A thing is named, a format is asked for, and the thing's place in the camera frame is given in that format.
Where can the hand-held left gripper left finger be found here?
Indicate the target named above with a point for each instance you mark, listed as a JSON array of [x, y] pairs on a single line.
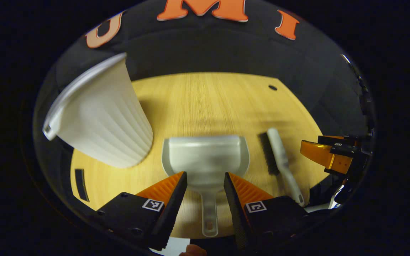
[[171, 213]]

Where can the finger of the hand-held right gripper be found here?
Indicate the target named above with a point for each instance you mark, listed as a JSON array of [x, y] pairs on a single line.
[[333, 138], [320, 153]]

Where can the grey plastic dustpan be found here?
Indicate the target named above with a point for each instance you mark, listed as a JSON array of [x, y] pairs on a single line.
[[205, 156]]

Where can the small grey broom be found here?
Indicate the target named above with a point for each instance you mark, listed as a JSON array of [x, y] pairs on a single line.
[[279, 153]]

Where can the white ribbed garbage bin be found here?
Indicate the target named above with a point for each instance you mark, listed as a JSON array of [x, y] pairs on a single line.
[[109, 121]]

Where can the wooden desktop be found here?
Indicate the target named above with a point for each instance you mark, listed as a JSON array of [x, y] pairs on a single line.
[[208, 106]]

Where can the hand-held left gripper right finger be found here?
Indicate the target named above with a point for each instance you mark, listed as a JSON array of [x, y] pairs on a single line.
[[238, 217]]

